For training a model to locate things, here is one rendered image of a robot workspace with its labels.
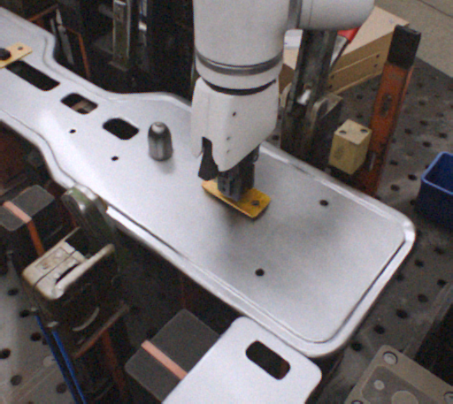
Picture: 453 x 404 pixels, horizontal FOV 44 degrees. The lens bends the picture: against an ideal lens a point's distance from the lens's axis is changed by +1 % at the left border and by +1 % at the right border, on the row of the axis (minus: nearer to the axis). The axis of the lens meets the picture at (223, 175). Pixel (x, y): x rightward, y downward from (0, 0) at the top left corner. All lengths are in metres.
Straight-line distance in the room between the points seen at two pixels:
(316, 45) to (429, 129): 0.66
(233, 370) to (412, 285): 0.52
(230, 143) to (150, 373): 0.24
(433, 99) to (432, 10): 1.89
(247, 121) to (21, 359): 0.55
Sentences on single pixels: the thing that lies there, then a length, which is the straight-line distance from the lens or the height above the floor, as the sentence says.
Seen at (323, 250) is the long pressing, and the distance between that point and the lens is 0.64.
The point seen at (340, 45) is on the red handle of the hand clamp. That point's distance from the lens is 0.74.
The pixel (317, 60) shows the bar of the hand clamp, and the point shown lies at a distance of 0.69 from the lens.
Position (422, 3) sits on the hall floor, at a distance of 3.31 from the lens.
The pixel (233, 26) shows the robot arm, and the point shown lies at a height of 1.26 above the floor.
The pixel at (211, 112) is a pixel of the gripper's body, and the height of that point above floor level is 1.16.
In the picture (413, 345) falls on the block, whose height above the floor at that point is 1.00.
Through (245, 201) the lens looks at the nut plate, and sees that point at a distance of 0.66.
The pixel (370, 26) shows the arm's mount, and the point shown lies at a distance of 1.39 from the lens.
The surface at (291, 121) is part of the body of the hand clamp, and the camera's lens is 0.74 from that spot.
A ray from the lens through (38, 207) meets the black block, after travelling 0.72.
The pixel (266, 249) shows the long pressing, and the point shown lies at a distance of 0.63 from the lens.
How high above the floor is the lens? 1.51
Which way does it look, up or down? 46 degrees down
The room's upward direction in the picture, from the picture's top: straight up
